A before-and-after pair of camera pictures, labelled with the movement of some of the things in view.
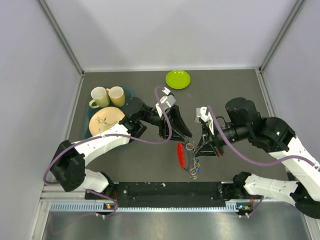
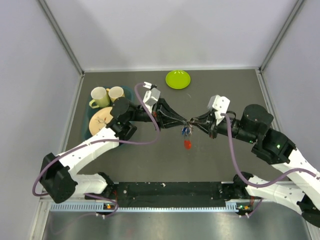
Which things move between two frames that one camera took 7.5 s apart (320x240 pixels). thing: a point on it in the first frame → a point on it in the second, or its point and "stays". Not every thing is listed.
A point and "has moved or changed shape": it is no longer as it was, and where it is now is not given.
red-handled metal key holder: (186, 158) has moved or changed shape
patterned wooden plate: (104, 118) stays
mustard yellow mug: (117, 96) stays
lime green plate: (178, 79) stays
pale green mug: (99, 95) stays
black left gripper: (177, 122) → (161, 107)
